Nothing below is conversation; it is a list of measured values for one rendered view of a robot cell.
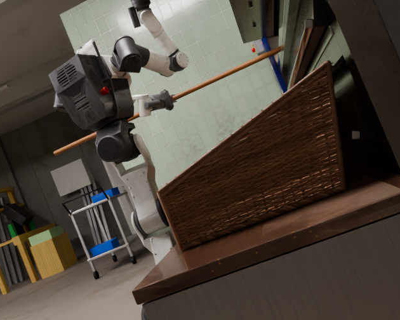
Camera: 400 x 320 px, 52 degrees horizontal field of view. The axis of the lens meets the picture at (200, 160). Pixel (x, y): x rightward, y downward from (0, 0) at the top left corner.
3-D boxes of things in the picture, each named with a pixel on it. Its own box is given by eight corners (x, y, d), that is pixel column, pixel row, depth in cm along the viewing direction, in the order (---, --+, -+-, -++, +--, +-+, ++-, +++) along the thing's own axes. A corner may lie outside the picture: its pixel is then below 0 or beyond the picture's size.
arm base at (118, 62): (150, 61, 182) (129, 51, 174) (134, 82, 187) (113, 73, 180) (141, 41, 190) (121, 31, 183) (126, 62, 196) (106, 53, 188)
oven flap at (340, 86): (307, 139, 262) (306, 107, 261) (374, 138, 86) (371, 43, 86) (300, 139, 263) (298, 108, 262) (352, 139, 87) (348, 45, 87)
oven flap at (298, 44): (292, 101, 263) (290, 70, 262) (326, 25, 87) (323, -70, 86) (285, 101, 264) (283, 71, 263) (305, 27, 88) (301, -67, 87)
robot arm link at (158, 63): (189, 76, 199) (152, 62, 185) (173, 84, 209) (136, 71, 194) (190, 54, 202) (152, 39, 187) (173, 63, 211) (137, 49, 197)
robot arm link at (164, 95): (158, 93, 244) (144, 96, 235) (168, 86, 238) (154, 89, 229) (166, 112, 244) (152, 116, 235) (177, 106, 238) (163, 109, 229)
